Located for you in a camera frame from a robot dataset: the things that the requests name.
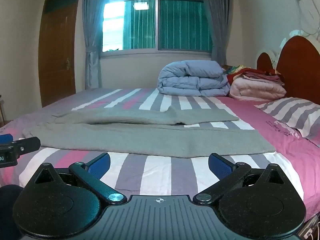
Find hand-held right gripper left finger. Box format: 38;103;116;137
30;152;127;204

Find wooden headboard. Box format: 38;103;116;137
256;35;320;105

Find bed with striped sheet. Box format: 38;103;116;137
0;88;320;223

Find folded blue duvet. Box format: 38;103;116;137
157;60;231;97

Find wall cables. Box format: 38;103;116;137
294;0;320;39

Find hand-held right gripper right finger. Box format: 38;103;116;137
193;153;290;204

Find window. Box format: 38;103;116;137
101;0;213;53

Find wooden door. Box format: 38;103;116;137
38;0;82;108

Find striped pillow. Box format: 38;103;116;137
255;97;320;148

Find folded pink blanket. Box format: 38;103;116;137
229;77;287;101

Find red patterned blanket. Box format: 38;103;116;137
221;64;284;83

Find grey curtain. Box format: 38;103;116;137
201;0;234;67
82;0;110;89

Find grey blanket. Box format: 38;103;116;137
22;106;275;158

